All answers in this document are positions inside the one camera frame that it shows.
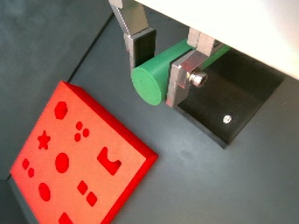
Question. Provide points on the red shape sorter box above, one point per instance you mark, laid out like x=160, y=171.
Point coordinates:
x=82, y=162

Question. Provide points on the green cylinder peg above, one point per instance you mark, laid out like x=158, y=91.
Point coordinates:
x=151, y=76

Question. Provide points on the black curved regrasp stand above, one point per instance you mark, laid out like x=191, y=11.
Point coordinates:
x=222, y=106

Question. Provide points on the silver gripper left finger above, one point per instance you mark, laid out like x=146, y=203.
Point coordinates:
x=139, y=35

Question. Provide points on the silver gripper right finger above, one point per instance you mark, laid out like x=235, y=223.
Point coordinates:
x=187, y=68

